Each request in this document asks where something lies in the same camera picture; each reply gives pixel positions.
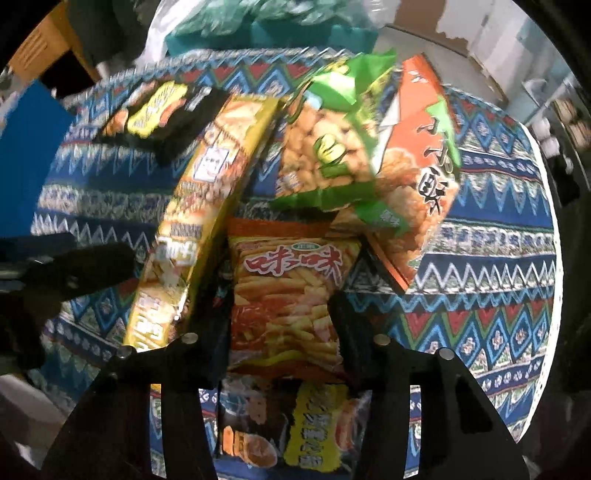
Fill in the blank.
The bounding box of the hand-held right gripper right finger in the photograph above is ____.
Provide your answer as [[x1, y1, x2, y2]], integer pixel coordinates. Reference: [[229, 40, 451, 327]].
[[325, 291, 527, 480]]

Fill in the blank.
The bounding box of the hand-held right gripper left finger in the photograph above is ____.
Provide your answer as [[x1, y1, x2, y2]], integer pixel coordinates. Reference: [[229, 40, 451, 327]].
[[65, 272, 234, 480]]

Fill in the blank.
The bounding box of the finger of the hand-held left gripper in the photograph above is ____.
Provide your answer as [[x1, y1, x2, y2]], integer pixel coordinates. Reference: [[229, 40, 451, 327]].
[[0, 233, 77, 266], [18, 243, 139, 301]]

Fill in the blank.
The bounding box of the red-orange snack bag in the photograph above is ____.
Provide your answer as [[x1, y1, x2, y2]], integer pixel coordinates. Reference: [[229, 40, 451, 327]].
[[226, 219, 368, 384]]

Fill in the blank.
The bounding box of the blue-edged cardboard box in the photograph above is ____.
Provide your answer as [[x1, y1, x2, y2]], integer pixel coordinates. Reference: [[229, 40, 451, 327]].
[[0, 80, 77, 238]]

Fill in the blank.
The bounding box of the yellow snack bag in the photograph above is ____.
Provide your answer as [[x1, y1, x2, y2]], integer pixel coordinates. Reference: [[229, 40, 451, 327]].
[[124, 96, 287, 354]]

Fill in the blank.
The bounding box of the orange snack box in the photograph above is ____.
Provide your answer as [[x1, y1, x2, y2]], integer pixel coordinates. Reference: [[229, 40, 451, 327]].
[[330, 54, 462, 294]]

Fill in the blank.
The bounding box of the black snack bag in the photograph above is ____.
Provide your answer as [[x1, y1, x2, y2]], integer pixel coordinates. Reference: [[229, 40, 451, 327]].
[[95, 82, 232, 167], [217, 376, 372, 469]]

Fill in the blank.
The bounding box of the blue patterned tablecloth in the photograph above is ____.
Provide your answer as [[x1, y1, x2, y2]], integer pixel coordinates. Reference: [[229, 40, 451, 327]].
[[28, 44, 561, 480]]

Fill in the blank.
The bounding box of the green snack bag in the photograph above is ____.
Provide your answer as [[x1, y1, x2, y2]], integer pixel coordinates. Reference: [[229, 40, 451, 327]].
[[270, 50, 411, 234]]

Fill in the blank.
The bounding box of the wooden wardrobe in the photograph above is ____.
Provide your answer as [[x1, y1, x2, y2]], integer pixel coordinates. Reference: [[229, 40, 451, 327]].
[[9, 0, 100, 88]]

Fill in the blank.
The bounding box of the white plastic bag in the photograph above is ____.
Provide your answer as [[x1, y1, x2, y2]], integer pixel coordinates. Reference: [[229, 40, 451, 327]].
[[145, 0, 195, 61]]

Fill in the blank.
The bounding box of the grey shoe rack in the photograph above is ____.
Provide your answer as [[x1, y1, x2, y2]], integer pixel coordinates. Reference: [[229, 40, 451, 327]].
[[522, 78, 591, 208]]

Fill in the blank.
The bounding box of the teal plastic bag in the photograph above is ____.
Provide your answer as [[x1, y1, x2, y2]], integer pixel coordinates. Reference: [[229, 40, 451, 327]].
[[166, 0, 379, 52]]

